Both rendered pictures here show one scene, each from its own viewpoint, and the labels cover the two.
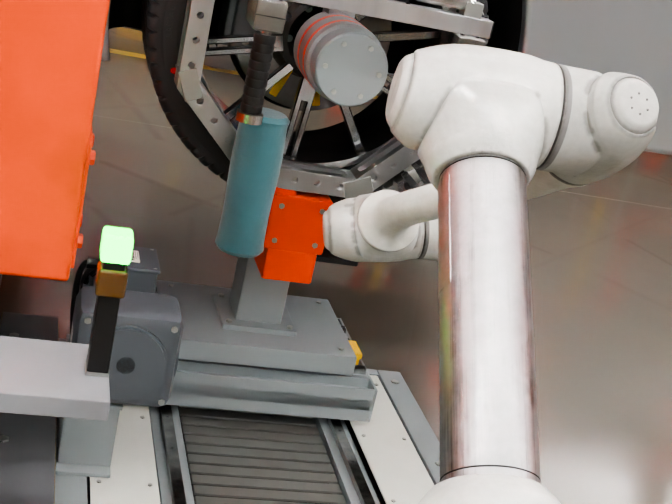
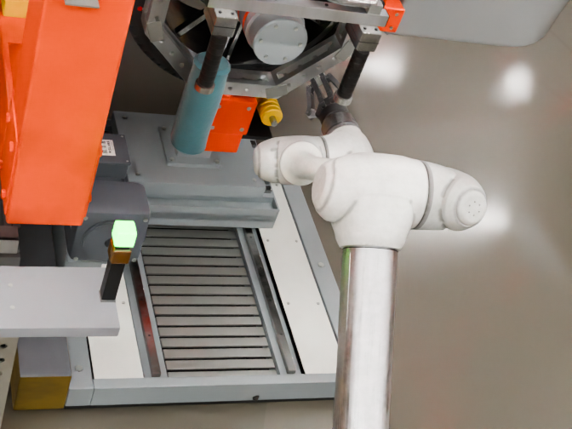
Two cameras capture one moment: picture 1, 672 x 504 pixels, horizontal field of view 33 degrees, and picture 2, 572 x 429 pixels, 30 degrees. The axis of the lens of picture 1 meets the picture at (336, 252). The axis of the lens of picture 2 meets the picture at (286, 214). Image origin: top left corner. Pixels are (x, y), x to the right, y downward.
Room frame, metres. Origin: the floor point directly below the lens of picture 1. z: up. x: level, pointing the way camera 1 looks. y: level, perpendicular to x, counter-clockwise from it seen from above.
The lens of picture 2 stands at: (-0.15, 0.35, 2.13)
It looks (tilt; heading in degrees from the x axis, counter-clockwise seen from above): 40 degrees down; 347
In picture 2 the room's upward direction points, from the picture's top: 22 degrees clockwise
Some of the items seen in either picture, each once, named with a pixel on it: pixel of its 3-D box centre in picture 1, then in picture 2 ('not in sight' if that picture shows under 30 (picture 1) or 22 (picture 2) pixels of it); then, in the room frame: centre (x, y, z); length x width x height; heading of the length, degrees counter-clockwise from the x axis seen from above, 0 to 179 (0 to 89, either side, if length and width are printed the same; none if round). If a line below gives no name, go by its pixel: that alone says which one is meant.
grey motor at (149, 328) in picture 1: (115, 344); (95, 201); (1.91, 0.36, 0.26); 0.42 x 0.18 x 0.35; 17
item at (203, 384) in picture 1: (246, 355); (181, 173); (2.25, 0.14, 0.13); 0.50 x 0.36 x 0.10; 107
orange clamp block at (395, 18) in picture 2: not in sight; (380, 11); (2.18, -0.21, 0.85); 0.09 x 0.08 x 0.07; 107
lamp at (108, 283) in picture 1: (111, 279); (119, 250); (1.41, 0.29, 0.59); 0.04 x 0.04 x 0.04; 17
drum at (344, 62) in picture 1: (339, 57); (270, 16); (2.02, 0.07, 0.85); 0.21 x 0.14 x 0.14; 17
